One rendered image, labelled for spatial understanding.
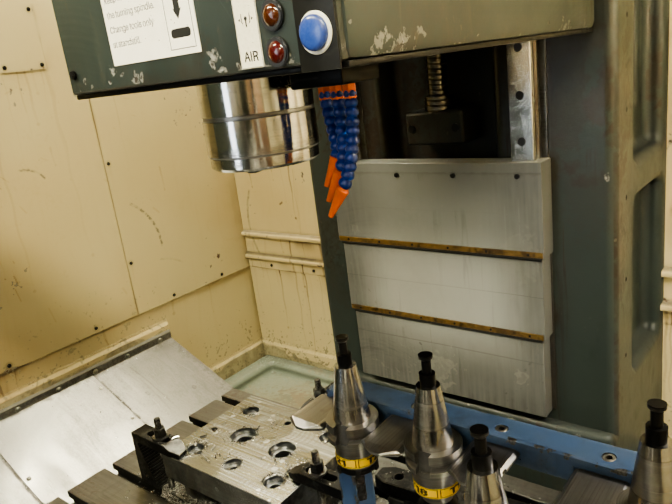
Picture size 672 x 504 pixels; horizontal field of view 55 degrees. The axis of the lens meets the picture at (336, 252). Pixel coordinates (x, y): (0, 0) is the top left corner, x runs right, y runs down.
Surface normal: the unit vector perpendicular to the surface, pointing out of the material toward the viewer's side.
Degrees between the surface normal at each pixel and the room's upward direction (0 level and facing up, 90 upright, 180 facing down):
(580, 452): 0
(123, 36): 90
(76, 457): 24
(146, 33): 90
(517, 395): 90
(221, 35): 90
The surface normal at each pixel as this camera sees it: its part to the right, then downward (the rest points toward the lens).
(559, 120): -0.61, 0.29
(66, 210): 0.78, 0.08
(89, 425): 0.20, -0.83
